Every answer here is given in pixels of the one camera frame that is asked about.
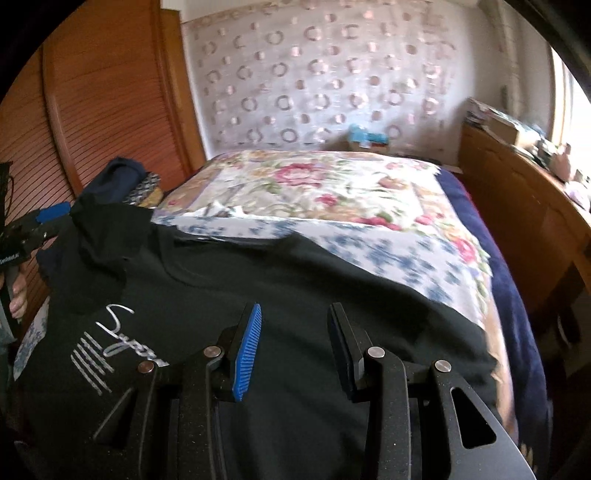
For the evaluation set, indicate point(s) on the navy folded garment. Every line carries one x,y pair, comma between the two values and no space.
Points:
115,177

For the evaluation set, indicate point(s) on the desk clutter pile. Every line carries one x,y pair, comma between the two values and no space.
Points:
508,127

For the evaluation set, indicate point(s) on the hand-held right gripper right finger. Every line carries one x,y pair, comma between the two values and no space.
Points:
344,355

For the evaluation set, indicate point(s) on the navy blanket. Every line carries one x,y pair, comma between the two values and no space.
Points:
503,277

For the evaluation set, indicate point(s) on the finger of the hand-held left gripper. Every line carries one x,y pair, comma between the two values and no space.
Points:
53,213

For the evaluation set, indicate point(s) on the wooden side cabinet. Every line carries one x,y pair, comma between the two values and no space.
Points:
521,217

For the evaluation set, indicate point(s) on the circle-patterned sheer curtain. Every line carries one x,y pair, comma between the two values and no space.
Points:
314,78

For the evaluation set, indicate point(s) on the pink floral quilt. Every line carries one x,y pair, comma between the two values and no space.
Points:
323,184

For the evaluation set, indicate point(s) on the black printed t-shirt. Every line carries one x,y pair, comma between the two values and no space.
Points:
277,277

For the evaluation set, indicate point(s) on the light blue box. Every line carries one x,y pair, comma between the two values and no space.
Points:
367,136

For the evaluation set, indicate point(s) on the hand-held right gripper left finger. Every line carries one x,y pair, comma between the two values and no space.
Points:
247,350

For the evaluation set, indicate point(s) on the wooden louvred wardrobe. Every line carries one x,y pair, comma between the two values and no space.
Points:
106,106

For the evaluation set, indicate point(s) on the circle-patterned folded cloth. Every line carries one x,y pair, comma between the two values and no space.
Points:
145,187

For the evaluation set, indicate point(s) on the blue floral bed sheet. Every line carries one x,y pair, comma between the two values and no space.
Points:
378,258

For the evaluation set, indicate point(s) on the person's left hand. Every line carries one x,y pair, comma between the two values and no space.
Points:
20,295

